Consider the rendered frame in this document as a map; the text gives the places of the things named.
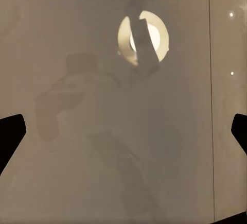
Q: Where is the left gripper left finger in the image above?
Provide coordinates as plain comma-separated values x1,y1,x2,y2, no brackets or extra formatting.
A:
0,114,26,175

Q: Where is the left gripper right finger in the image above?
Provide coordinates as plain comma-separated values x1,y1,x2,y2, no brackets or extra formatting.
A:
231,114,247,154

